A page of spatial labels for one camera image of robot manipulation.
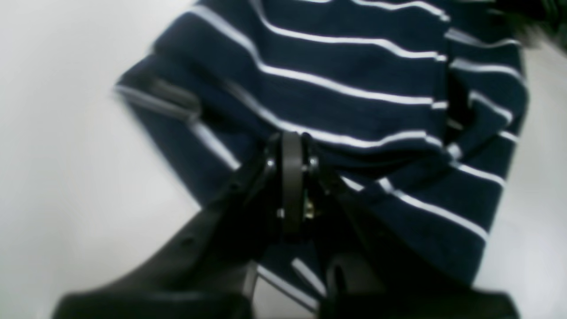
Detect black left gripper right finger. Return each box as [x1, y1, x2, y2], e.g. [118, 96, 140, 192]
[292, 133, 519, 319]

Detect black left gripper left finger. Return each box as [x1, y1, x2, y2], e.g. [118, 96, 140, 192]
[53, 133, 294, 319]

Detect navy white striped t-shirt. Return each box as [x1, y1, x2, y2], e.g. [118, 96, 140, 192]
[116, 0, 528, 319]

